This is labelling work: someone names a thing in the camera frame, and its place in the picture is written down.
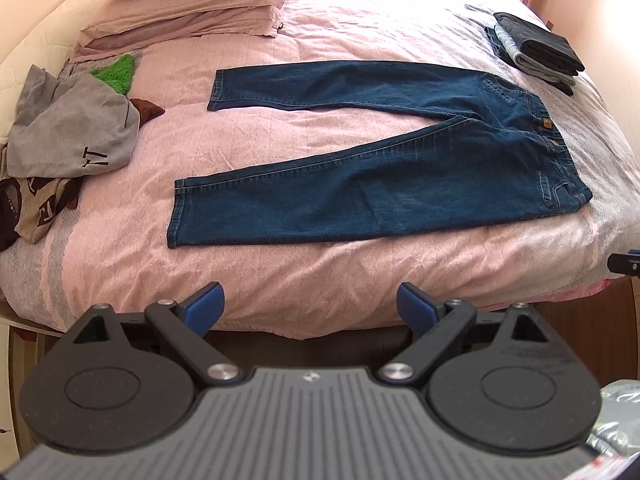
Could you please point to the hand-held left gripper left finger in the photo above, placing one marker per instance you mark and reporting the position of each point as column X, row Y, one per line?
column 202, row 307

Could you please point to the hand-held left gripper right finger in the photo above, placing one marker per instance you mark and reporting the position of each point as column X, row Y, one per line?
column 417, row 307

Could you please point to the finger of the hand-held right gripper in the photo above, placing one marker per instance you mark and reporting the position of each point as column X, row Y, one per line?
column 622, row 264

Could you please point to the dark blue jeans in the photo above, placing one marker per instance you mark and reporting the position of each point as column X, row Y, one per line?
column 400, row 185

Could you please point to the bed with pink sheet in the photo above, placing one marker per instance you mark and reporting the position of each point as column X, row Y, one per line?
column 350, row 280

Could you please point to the clear plastic bag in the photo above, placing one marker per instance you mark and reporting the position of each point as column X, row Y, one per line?
column 620, row 410

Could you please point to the white nightstand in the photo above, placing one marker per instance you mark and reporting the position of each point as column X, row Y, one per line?
column 20, row 320

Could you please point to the dark blue folded garment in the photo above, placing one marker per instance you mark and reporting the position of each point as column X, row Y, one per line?
column 564, row 88

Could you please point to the beige printed garment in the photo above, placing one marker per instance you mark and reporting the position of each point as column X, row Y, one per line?
column 40, row 205

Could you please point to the brown garment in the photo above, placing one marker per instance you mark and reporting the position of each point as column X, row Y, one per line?
column 147, row 108

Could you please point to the grey sweatshirt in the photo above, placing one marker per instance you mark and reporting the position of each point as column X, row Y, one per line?
column 75, row 125

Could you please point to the black folded garment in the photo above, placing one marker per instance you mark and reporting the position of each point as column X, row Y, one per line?
column 540, row 42

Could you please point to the light grey folded garment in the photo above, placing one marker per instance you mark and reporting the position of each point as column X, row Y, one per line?
column 515, row 52

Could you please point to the green knit garment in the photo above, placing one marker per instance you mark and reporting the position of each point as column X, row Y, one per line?
column 120, row 72

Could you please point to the folded pink blanket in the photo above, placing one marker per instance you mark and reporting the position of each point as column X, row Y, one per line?
column 200, row 10

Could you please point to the white quilted headboard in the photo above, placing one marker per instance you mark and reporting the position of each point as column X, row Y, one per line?
column 30, row 40

